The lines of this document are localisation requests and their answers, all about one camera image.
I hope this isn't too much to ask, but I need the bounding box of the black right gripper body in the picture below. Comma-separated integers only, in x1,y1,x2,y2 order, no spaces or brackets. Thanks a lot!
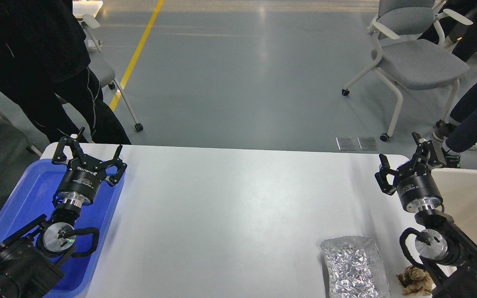
393,161,443,213

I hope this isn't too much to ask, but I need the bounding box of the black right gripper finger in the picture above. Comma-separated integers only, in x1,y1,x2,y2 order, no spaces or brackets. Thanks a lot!
411,132,447,169
374,154,399,195

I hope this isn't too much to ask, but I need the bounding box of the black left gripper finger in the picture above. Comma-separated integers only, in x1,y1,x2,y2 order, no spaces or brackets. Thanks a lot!
51,127,87,170
98,145,127,187

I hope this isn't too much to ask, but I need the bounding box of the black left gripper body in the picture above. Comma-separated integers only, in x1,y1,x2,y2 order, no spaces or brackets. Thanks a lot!
54,154,117,206

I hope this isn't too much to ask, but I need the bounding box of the aluminium foil sheet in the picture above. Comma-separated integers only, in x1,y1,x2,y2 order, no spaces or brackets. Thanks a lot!
320,236,391,298

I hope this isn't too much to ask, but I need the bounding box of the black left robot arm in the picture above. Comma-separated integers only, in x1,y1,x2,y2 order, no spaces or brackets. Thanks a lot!
0,128,127,298

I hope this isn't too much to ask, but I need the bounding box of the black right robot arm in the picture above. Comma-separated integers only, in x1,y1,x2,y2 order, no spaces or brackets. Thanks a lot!
375,132,477,298

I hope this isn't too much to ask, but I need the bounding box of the metal floor plate right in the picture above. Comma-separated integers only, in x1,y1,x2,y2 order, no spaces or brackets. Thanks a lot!
357,137,378,151

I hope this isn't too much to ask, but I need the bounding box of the metal floor plate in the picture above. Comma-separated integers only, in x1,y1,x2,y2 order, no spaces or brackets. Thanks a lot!
357,137,378,151
335,137,357,151

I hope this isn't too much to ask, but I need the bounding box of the blue plastic tray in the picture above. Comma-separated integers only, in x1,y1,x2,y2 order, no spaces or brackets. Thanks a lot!
0,159,124,298

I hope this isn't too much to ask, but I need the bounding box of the metal floor plate left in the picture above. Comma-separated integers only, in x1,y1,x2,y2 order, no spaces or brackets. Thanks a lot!
335,137,357,151

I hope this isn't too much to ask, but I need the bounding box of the person in dark trousers right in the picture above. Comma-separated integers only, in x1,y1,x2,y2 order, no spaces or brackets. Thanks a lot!
432,83,477,168

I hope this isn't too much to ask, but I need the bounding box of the crumpled brown paper ball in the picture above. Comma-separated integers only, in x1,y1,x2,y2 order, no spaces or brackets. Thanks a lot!
396,265,433,296

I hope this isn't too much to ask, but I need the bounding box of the grey chair right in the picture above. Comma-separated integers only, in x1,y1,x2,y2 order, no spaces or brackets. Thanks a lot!
341,0,473,142

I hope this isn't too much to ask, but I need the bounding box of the grey chair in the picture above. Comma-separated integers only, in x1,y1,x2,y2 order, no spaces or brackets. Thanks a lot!
341,0,473,142
78,14,144,132

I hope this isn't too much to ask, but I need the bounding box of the grey chair left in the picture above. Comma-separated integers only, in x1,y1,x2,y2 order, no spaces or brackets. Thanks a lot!
78,14,144,132

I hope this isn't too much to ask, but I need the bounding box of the person in black left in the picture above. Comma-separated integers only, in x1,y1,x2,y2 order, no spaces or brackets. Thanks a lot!
0,0,131,144

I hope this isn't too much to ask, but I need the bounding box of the person at far right back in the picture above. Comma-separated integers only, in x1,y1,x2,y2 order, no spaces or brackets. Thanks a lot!
419,0,477,62

